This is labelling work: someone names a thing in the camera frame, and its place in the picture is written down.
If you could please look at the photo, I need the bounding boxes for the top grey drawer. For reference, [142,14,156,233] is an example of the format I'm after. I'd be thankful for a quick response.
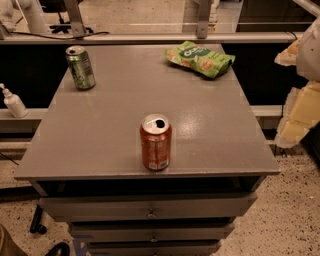
[39,192,257,222]

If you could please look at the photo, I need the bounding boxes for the black cable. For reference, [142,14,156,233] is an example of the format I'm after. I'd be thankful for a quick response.
[13,30,111,41]

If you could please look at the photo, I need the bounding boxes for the green soda can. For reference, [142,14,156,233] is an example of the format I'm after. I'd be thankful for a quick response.
[66,45,96,90]

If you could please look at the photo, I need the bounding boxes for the grey drawer cabinet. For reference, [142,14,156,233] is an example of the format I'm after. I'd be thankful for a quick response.
[16,45,278,256]

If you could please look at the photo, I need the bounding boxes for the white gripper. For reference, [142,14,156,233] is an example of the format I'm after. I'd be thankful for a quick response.
[274,17,320,148]

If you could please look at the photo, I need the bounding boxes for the bottom grey drawer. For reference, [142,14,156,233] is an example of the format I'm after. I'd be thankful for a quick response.
[88,240,221,256]

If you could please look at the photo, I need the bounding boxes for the middle grey drawer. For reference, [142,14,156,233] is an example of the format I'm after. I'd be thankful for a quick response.
[71,221,234,242]

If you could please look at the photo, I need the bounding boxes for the white pump bottle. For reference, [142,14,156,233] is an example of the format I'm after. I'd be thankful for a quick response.
[0,83,28,118]

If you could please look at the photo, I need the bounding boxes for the metal frame rail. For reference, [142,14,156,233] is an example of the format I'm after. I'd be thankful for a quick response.
[0,32,303,45]

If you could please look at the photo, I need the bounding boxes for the black caster leg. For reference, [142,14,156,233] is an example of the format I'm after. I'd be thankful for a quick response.
[29,205,47,234]

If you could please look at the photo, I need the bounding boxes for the grey drawer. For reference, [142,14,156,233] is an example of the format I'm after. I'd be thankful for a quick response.
[88,240,221,256]
[39,192,257,222]
[71,221,234,242]

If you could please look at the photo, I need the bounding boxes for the green rice chip bag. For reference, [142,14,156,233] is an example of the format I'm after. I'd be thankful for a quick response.
[165,41,235,79]

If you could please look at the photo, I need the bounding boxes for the orange soda can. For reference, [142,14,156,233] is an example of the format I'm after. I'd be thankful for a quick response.
[140,113,172,171]

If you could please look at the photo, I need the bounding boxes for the black office chair base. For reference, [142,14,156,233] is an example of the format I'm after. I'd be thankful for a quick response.
[49,13,94,37]

